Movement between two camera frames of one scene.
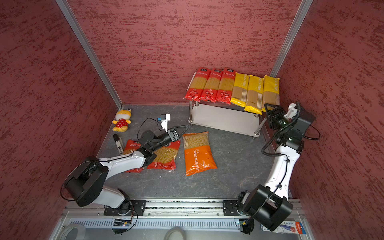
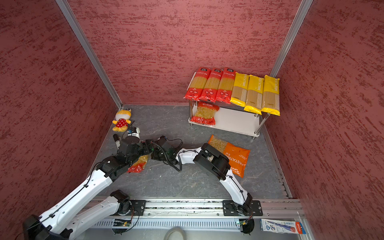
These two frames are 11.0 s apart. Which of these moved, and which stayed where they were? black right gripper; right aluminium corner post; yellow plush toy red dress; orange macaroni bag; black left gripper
Moved: black left gripper; black right gripper; orange macaroni bag
Stayed: right aluminium corner post; yellow plush toy red dress
